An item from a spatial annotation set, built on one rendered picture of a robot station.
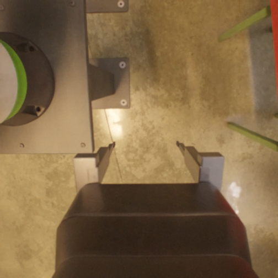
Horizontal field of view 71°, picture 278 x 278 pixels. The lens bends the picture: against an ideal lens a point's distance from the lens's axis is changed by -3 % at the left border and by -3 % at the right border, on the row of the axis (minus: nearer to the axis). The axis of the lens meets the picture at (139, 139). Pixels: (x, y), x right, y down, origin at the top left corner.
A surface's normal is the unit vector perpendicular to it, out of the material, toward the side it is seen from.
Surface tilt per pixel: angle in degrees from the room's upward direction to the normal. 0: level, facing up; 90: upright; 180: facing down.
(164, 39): 0
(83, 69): 0
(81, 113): 0
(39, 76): 69
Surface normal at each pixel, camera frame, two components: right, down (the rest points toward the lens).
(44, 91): 0.88, 0.33
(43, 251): -0.01, 0.25
